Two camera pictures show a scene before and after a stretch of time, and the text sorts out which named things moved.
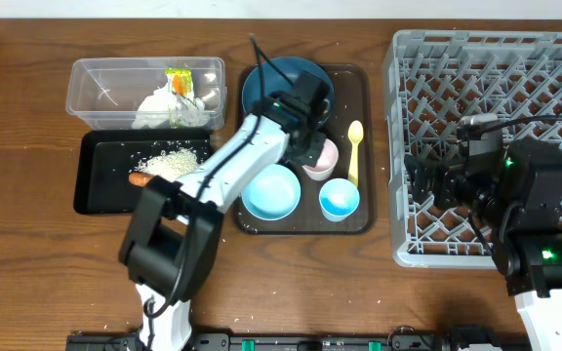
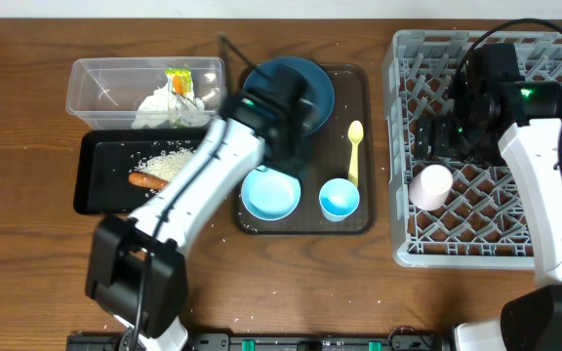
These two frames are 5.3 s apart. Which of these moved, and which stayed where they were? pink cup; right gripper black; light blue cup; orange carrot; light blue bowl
Moved: pink cup; right gripper black
Stayed: light blue cup; light blue bowl; orange carrot
